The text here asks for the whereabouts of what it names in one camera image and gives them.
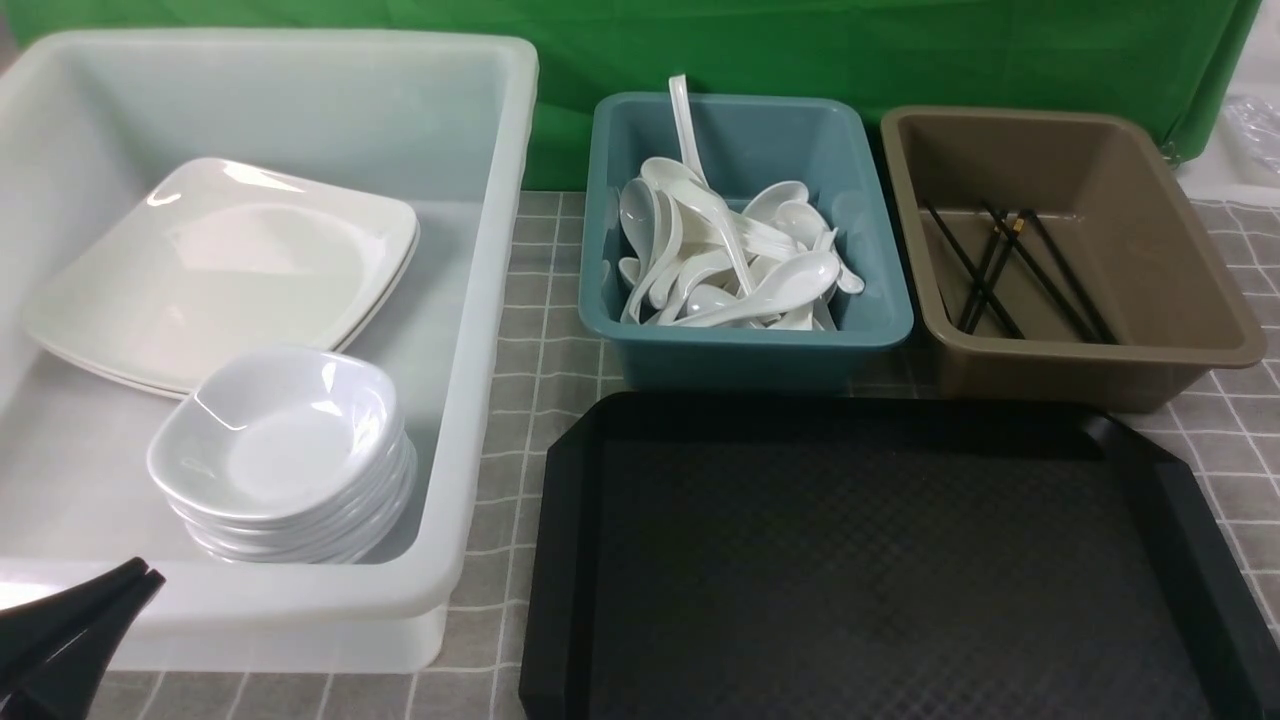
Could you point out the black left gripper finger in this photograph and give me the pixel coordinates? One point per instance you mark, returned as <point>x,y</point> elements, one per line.
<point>73,634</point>

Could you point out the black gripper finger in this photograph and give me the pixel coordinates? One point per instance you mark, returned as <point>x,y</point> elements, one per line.
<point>49,698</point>

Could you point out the small white bowl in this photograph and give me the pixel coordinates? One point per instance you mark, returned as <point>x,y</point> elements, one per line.
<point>275,433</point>

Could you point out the white square rice plate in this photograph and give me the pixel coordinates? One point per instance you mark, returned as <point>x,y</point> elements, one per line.
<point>219,259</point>

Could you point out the stack of white bowls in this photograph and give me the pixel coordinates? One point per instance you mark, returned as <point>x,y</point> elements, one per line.
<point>342,536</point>

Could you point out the black serving tray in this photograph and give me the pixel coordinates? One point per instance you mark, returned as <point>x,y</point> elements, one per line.
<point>772,557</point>

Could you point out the large white plastic tub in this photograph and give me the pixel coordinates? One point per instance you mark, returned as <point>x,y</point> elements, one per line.
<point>92,120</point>

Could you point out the large front white spoon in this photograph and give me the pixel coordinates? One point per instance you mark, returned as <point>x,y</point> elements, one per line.
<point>685,186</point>

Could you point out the upright white spoon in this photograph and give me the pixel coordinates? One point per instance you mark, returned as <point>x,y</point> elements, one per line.
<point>682,112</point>

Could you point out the teal plastic bin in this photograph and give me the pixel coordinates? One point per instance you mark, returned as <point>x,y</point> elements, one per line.
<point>747,143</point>

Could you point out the long black chopstick in bin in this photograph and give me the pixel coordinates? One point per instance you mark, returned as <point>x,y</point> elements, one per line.
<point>1013,240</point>

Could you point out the black chopstick gold tip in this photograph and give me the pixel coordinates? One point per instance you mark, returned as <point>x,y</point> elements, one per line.
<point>994,259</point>

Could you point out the brown plastic bin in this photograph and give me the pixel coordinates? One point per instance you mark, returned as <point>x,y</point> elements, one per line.
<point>1108,198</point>

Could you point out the grey checked tablecloth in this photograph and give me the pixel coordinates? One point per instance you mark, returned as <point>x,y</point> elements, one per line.
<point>549,369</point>

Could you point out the green backdrop cloth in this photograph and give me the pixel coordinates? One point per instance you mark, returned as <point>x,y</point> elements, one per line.
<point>1163,65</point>

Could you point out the clear plastic bag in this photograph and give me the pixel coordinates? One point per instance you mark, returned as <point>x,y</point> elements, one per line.
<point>1253,131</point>

